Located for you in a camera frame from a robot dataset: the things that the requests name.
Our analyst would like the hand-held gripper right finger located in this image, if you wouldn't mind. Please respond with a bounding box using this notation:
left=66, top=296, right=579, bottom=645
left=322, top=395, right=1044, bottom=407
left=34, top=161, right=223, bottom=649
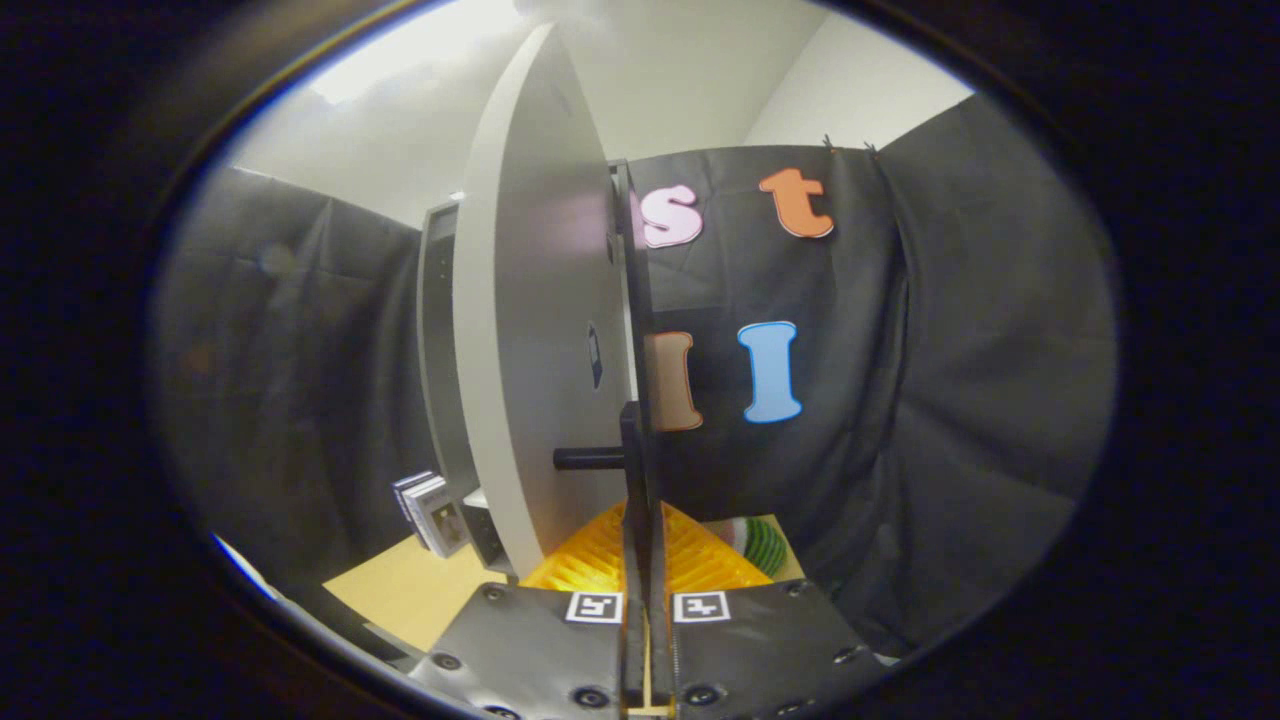
left=645, top=500, right=891, bottom=720

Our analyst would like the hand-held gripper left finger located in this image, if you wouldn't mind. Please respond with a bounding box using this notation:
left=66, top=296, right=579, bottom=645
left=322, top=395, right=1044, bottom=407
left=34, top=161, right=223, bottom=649
left=410, top=500, right=646, bottom=720

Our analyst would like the white shoe cabinet door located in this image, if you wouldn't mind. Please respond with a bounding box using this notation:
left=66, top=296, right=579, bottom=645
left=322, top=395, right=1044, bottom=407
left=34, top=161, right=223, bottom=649
left=453, top=25, right=661, bottom=601

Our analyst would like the watermelon slice toy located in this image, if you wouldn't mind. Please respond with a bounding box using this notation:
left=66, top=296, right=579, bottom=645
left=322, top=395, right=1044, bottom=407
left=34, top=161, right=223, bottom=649
left=725, top=517, right=789, bottom=578

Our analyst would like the black backdrop cloth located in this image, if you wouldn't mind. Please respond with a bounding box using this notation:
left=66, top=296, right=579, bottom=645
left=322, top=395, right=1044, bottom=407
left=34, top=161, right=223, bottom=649
left=150, top=95, right=1119, bottom=661

